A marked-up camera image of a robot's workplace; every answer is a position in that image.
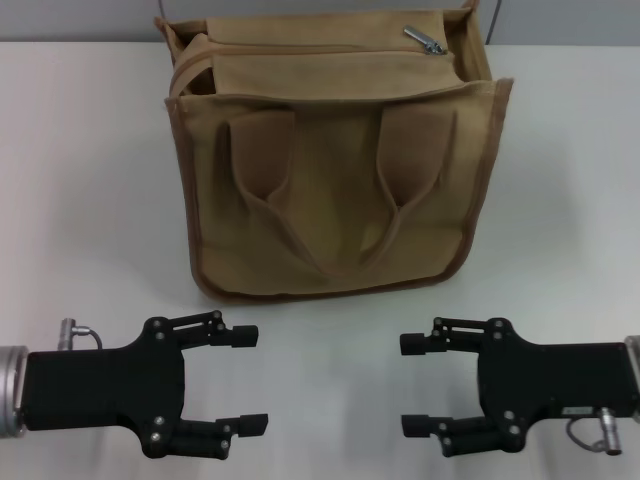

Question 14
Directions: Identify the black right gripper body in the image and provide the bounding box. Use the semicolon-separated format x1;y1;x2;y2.
476;316;637;455

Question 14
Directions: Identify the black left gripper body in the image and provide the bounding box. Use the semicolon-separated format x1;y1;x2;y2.
23;316;187;460

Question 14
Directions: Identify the khaki canvas food bag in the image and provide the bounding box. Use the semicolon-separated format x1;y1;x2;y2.
152;0;515;302

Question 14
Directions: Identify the silver metal zipper pull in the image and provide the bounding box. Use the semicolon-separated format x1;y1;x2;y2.
402;23;447;56

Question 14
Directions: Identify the left wrist cable with plug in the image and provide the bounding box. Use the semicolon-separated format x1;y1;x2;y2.
58;318;105;352

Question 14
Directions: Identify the wrist cable with plug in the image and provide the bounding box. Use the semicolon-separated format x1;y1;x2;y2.
566;406;623;457
58;318;105;352

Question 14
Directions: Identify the right wrist cable with plug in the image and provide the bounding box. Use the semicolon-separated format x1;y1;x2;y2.
566;406;623;457

